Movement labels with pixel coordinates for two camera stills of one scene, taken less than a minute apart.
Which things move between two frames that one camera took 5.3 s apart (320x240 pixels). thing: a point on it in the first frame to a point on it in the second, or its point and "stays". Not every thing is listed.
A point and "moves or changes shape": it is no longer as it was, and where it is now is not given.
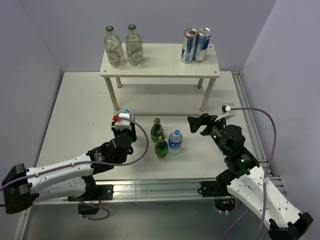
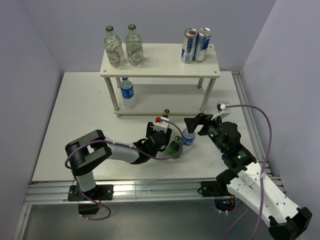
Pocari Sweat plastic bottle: (175, 139) to (188, 139)
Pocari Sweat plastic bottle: (131, 116) to (127, 92)
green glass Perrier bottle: (161, 148) moves or changes shape
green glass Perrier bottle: (156, 130) moves or changes shape
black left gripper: (132, 132) to (150, 129)
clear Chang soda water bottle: (134, 47) stays
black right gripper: (195, 122) stays
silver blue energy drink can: (189, 45) stays
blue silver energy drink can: (202, 44) stays
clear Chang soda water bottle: (113, 47) stays
